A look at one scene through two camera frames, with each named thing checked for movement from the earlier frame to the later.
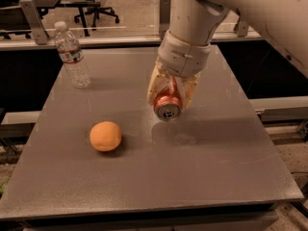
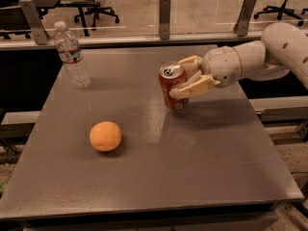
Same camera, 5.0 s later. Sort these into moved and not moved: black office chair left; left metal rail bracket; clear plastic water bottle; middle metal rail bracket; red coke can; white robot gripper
Moved: red coke can; white robot gripper
Not moved: middle metal rail bracket; black office chair left; clear plastic water bottle; left metal rail bracket
